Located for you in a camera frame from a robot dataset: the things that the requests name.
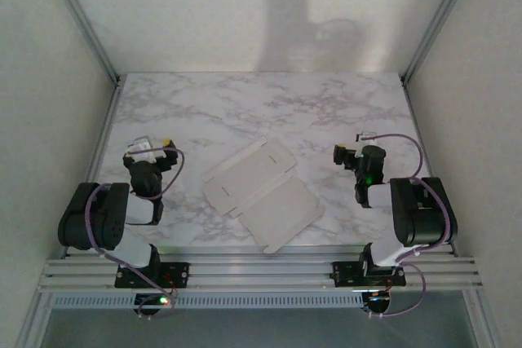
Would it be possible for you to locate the pink white paper box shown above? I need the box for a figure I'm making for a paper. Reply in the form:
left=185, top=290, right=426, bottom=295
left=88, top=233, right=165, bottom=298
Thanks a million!
left=202, top=135, right=326, bottom=254

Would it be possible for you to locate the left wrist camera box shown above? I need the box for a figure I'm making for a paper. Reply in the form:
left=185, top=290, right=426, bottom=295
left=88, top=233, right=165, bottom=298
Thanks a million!
left=127, top=134, right=159, bottom=162

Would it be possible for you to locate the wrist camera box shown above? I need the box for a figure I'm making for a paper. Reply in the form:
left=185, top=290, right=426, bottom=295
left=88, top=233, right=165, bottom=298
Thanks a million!
left=355, top=130, right=378, bottom=148
left=127, top=134, right=159, bottom=162

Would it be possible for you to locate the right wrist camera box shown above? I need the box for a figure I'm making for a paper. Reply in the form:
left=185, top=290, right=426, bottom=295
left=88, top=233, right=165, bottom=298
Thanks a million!
left=355, top=130, right=378, bottom=148

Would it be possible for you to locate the left aluminium table side rail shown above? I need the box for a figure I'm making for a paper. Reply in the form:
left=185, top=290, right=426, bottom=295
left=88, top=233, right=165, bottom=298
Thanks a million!
left=63, top=78, right=126, bottom=259

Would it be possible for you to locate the aluminium table side rail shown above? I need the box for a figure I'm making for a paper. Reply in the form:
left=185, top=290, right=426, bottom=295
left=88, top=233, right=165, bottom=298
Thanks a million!
left=63, top=78, right=126, bottom=259
left=401, top=78, right=456, bottom=258

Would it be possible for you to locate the right aluminium table side rail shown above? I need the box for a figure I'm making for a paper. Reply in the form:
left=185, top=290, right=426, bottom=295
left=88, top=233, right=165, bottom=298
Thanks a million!
left=401, top=78, right=456, bottom=258

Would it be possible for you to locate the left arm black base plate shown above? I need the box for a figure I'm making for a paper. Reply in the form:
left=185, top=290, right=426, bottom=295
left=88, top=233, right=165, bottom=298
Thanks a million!
left=114, top=261, right=192, bottom=289

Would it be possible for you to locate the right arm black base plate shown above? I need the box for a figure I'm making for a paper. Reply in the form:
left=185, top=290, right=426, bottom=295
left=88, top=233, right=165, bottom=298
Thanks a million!
left=332, top=260, right=408, bottom=289

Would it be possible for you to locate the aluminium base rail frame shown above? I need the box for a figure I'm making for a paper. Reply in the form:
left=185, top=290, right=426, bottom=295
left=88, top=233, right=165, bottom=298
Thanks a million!
left=38, top=243, right=485, bottom=294

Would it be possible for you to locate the left aluminium upright post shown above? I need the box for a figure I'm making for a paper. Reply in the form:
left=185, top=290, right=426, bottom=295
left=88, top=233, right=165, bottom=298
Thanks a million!
left=38, top=0, right=122, bottom=85

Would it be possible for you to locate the aluminium upright post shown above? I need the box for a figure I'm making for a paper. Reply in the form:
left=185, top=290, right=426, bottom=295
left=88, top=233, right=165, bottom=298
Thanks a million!
left=38, top=0, right=122, bottom=85
left=400, top=0, right=483, bottom=84

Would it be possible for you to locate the grey slotted cable duct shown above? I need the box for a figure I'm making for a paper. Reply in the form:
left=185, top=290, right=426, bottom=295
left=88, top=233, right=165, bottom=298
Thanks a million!
left=51, top=293, right=366, bottom=311

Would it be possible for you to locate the right aluminium upright post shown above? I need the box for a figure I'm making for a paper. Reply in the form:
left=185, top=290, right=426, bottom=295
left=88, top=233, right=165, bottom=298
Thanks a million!
left=400, top=0, right=483, bottom=84

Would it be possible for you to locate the left lower aluminium frame post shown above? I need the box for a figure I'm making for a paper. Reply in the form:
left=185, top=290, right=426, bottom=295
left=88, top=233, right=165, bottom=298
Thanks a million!
left=15, top=291, right=56, bottom=348

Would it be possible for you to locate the aluminium frame post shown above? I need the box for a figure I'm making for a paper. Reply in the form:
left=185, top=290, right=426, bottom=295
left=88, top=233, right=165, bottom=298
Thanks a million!
left=464, top=290, right=503, bottom=348
left=15, top=291, right=56, bottom=348

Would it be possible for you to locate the right lower aluminium frame post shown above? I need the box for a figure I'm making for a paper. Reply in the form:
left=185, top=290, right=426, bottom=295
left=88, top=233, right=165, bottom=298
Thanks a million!
left=464, top=290, right=503, bottom=348

